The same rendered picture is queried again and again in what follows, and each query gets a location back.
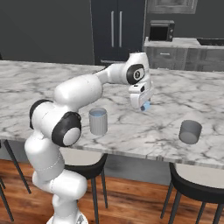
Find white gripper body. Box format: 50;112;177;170
129;87;155;110

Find light blue ice bowl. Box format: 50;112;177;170
140;100;151;113

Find grey glass of water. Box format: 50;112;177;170
178;119;203;145
88;107;109;137

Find grey cupboard run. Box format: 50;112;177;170
143;37;224;73

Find dark fridge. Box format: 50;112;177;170
89;0;147;66

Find black microwave oven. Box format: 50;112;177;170
149;19;176;43

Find black stool with cream seat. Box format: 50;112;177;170
159;162;224;224
59;146;109;224
0;139;32;223

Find black hob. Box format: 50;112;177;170
197;38;224;47

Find grey wall cupboard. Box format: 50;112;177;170
146;0;199;15

